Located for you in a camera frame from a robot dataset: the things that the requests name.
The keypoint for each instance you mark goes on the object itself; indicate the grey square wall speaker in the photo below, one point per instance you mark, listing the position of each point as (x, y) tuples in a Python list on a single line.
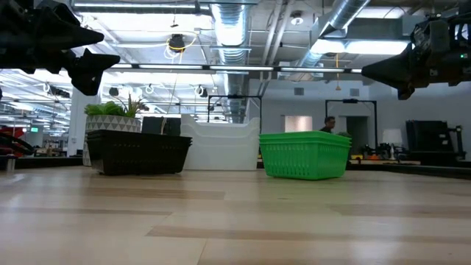
[(299, 91), (354, 92)]

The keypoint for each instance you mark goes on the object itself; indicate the rectangular ceiling light panel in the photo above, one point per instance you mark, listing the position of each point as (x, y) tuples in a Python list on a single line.
[(368, 47)]

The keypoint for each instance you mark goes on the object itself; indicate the silver ribbed ventilation duct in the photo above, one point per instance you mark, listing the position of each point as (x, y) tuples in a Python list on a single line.
[(342, 14)]

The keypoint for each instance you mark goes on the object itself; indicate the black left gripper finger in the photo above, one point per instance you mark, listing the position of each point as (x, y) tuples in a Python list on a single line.
[(92, 70), (66, 35)]

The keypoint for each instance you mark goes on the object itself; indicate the white ceiling dome sensor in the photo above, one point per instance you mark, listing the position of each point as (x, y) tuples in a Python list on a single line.
[(297, 21)]

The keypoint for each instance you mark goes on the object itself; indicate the black background workstation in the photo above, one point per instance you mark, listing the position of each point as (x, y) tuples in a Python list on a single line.
[(427, 136)]

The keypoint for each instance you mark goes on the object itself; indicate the long ceiling light strip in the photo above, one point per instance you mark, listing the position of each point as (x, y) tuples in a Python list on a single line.
[(239, 68)]

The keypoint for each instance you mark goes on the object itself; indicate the black background gantry frame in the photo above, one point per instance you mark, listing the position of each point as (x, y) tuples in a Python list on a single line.
[(349, 100)]

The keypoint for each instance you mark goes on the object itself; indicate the white plastic basket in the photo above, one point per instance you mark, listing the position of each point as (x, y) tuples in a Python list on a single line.
[(224, 154)]

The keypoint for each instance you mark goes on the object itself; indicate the succulent in patterned white pot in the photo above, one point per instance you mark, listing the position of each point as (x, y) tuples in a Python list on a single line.
[(110, 123)]

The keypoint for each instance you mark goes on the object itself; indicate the white table lamp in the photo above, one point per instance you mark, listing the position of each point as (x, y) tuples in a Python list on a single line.
[(392, 137)]

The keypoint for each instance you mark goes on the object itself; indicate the person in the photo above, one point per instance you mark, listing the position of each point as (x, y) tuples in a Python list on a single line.
[(329, 123)]

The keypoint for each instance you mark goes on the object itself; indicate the red background object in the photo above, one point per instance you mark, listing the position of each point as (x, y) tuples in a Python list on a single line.
[(11, 132)]

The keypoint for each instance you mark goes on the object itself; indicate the silver round ventilation duct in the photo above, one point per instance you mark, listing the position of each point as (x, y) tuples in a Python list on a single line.
[(230, 29)]

